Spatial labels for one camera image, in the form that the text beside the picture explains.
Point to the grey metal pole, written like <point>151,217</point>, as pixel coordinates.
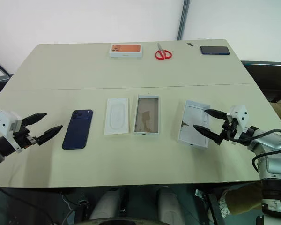
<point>183,18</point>

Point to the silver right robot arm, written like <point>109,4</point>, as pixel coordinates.
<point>274,146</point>

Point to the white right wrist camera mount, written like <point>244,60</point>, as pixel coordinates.
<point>241,114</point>

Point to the orange printed phone box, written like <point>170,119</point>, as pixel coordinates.
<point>126,49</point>

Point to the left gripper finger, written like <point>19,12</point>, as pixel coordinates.
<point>32,118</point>
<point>49,134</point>

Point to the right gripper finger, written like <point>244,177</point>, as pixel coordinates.
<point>208,133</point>
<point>216,113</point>

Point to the dark blue smartphone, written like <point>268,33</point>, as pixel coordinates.
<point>77,129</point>

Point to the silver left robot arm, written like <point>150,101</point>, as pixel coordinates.
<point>1,145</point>

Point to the small black object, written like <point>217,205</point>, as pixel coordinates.
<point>190,44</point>

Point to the white box lid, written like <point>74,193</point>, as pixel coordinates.
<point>192,131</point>

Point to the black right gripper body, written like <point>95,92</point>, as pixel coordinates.
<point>229,131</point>

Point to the white phone box base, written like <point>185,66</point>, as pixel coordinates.
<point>146,116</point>

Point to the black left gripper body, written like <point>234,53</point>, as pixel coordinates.
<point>22,138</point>

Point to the white paper box insert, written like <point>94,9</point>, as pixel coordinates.
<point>116,117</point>

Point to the white rounded cylinder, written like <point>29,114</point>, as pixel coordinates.
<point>171,204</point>
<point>108,204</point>

